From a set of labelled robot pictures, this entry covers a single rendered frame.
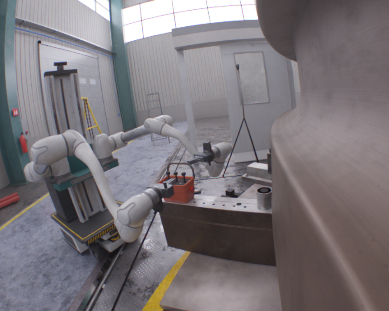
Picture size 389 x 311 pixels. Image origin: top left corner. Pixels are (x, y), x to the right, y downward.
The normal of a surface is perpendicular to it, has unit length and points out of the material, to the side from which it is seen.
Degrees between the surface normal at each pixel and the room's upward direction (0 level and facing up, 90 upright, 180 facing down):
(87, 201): 90
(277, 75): 90
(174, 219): 90
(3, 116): 90
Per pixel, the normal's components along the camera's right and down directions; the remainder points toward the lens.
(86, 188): 0.84, 0.03
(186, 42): -0.07, 0.27
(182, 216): -0.44, 0.30
